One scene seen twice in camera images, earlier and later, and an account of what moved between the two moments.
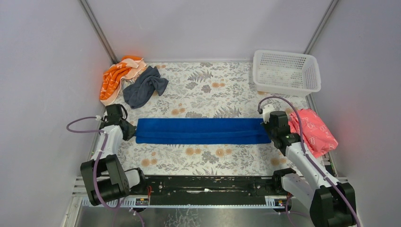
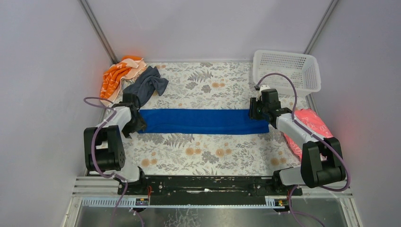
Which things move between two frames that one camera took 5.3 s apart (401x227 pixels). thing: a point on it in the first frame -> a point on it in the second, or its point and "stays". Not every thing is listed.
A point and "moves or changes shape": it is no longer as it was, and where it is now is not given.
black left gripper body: [129, 129] -> [136, 122]
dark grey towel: [141, 90] stays
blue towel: [202, 131] moves or changes shape
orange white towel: [128, 67] stays
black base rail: [200, 189] stays
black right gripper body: [271, 129] -> [255, 110]
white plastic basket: [294, 74] stays
